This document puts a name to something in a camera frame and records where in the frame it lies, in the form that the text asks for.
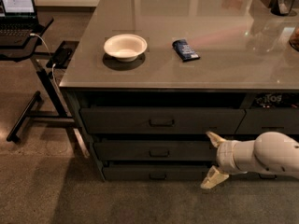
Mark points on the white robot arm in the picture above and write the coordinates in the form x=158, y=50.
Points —
x=271, y=153

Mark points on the black phone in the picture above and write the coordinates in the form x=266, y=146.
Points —
x=61, y=55

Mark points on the brown round object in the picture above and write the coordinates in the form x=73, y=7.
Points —
x=294, y=39

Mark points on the dark glass jar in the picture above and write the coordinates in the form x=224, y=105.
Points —
x=285, y=0

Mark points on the black laptop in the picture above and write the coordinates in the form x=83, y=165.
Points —
x=18, y=19

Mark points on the grey drawer cabinet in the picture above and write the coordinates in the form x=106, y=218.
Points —
x=150, y=79

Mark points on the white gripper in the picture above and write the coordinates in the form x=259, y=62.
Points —
x=224, y=157

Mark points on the chips bag in drawer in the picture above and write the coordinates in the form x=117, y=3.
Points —
x=267, y=100

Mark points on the blue snack bar packet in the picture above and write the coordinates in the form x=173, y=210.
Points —
x=185, y=52

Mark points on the white bowl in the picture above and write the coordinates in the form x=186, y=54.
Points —
x=125, y=48

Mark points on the grey drawer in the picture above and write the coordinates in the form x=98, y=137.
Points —
x=142, y=172
x=260, y=120
x=160, y=120
x=154, y=151
x=255, y=176

